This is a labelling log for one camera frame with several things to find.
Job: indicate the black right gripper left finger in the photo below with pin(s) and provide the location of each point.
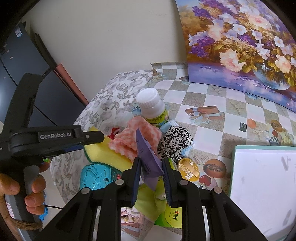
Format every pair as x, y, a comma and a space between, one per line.
130, 187

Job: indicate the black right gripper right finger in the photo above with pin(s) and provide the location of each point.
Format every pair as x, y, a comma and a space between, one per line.
171, 178

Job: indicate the green tissue pack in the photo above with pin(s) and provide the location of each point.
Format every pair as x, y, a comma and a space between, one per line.
171, 217

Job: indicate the purple paper packet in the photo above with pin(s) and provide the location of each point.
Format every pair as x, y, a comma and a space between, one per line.
151, 164

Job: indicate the yellow green sponge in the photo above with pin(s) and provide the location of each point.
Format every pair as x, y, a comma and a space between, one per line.
118, 153

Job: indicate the leopard print scrunchie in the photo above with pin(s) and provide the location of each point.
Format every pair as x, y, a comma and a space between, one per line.
172, 143

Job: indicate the dark blue cabinet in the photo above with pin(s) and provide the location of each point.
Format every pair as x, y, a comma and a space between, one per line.
23, 66

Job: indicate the checkered picture tablecloth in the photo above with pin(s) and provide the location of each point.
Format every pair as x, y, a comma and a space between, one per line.
217, 118

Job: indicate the white green-label pill bottle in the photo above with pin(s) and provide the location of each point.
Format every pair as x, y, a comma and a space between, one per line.
152, 107

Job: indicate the salmon pink board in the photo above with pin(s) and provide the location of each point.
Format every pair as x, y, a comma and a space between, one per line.
70, 84

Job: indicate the teal rimmed white tray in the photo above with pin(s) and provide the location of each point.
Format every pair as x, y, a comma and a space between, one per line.
263, 187

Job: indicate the floral oil painting canvas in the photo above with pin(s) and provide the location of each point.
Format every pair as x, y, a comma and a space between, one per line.
242, 45

